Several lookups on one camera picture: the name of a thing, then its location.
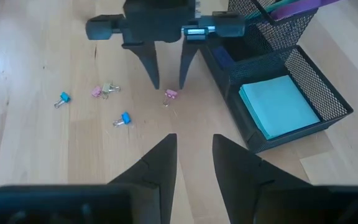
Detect black mesh desk organizer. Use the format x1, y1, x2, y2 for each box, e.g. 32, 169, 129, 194
199, 0, 354, 154

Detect purple pink scissors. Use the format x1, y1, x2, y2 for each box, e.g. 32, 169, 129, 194
270, 0, 343, 21

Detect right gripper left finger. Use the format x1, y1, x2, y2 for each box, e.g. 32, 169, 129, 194
108, 133, 178, 224

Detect pink binder clip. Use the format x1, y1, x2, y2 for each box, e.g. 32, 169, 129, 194
91, 86, 108, 100
162, 89, 179, 108

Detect yellow binder clip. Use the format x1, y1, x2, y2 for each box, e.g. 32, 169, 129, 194
101, 81, 121, 96

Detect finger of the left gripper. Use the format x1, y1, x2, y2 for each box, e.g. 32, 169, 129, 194
121, 40, 161, 91
178, 40, 203, 91

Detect teal eraser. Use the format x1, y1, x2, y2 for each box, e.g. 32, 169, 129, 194
53, 91, 71, 109

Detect mint green sticky note pad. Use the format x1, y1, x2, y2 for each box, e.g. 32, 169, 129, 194
238, 74, 321, 141

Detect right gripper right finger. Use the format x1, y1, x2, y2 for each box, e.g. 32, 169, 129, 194
211, 133, 311, 224

